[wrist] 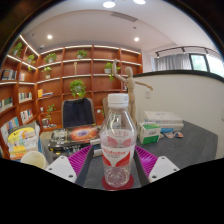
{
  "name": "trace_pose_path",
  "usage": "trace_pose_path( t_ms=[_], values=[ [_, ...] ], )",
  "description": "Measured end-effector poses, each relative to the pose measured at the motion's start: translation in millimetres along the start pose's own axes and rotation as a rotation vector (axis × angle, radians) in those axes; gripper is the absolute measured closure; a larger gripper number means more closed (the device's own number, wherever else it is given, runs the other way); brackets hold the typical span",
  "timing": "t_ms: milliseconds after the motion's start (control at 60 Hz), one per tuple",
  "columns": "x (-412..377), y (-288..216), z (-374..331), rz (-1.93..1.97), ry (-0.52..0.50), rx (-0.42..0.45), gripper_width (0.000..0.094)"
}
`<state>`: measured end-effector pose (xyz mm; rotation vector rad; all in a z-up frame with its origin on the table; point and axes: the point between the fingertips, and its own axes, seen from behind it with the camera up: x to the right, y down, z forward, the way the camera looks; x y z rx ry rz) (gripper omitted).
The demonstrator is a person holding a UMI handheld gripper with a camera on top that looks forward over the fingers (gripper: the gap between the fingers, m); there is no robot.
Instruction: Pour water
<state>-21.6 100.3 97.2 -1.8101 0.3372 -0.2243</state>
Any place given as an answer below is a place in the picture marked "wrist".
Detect window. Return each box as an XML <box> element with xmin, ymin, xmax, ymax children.
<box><xmin>189</xmin><ymin>53</ymin><xmax>224</xmax><ymax>78</ymax></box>

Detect grey curtain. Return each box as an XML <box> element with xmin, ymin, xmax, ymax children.
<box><xmin>153</xmin><ymin>53</ymin><xmax>193</xmax><ymax>72</ymax></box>

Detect small blue red items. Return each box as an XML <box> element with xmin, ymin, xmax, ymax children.
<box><xmin>161</xmin><ymin>130</ymin><xmax>184</xmax><ymax>139</ymax></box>

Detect clear plastic water bottle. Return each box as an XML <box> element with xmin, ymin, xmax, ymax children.
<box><xmin>99</xmin><ymin>93</ymin><xmax>138</xmax><ymax>189</ymax></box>

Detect wooden shelf unit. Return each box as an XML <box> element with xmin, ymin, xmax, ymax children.
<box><xmin>0</xmin><ymin>34</ymin><xmax>144</xmax><ymax>160</ymax></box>

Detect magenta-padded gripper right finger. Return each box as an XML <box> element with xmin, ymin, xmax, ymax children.
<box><xmin>131</xmin><ymin>145</ymin><xmax>181</xmax><ymax>188</ymax></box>

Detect cream mug with red print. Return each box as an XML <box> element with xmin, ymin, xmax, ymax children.
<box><xmin>20</xmin><ymin>150</ymin><xmax>48</xmax><ymax>170</ymax></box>

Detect wooden artist mannequin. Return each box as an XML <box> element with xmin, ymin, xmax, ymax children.
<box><xmin>111</xmin><ymin>58</ymin><xmax>154</xmax><ymax>126</ymax></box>

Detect small green white box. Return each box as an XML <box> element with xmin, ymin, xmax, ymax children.
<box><xmin>137</xmin><ymin>121</ymin><xmax>162</xmax><ymax>145</ymax></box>

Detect ceiling air vent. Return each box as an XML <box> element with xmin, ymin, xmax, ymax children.
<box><xmin>109</xmin><ymin>11</ymin><xmax>138</xmax><ymax>23</ymax></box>

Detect branched ceiling lamp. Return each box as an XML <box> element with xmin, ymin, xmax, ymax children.
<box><xmin>102</xmin><ymin>0</ymin><xmax>147</xmax><ymax>9</ymax></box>

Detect stack of colourful books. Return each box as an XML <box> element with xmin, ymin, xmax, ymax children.
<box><xmin>7</xmin><ymin>120</ymin><xmax>43</xmax><ymax>160</ymax></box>

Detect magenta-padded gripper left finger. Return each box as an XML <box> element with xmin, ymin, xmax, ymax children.
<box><xmin>45</xmin><ymin>144</ymin><xmax>102</xmax><ymax>188</ymax></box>

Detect black office chair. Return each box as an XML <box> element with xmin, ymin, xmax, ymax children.
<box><xmin>61</xmin><ymin>97</ymin><xmax>97</xmax><ymax>129</ymax></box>

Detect tan chair back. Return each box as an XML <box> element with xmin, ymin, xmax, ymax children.
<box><xmin>101</xmin><ymin>96</ymin><xmax>111</xmax><ymax>118</ymax></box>

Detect recessed ceiling lights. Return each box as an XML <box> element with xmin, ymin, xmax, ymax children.
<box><xmin>46</xmin><ymin>34</ymin><xmax>140</xmax><ymax>43</ymax></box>

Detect black book with orange nebula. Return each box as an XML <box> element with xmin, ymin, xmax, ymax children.
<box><xmin>48</xmin><ymin>124</ymin><xmax>102</xmax><ymax>149</ymax></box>

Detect black track light rail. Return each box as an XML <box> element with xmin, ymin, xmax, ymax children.
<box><xmin>155</xmin><ymin>45</ymin><xmax>221</xmax><ymax>58</ymax></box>

